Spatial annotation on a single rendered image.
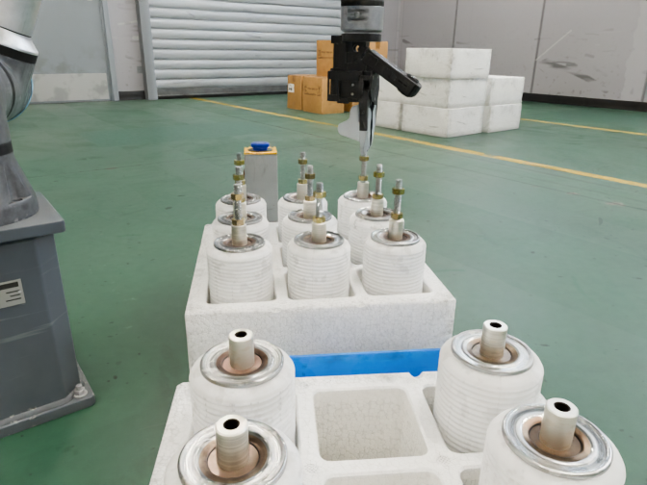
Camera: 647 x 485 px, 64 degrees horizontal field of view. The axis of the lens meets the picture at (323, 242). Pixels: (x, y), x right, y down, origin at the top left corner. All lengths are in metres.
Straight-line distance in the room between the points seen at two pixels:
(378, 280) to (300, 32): 6.12
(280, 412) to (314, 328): 0.29
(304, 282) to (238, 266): 0.10
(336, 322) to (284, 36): 6.04
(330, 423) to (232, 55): 5.87
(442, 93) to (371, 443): 3.01
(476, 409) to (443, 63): 3.07
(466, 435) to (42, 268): 0.58
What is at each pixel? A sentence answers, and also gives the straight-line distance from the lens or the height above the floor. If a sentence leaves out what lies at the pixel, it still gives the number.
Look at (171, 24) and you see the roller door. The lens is 6.03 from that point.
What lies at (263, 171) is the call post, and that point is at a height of 0.27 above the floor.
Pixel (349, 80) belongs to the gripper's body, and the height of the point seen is 0.47.
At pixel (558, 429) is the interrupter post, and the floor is 0.27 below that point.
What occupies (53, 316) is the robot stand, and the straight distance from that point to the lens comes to 0.84.
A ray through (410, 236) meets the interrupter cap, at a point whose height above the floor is 0.25.
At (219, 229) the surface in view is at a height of 0.24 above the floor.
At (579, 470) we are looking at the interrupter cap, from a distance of 0.42.
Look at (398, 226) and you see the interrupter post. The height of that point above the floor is 0.27.
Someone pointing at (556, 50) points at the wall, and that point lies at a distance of 6.46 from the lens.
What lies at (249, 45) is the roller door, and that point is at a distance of 6.42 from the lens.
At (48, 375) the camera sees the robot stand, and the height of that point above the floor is 0.07.
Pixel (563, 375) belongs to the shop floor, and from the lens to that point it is 1.00.
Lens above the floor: 0.52
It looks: 21 degrees down
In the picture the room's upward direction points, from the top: 1 degrees clockwise
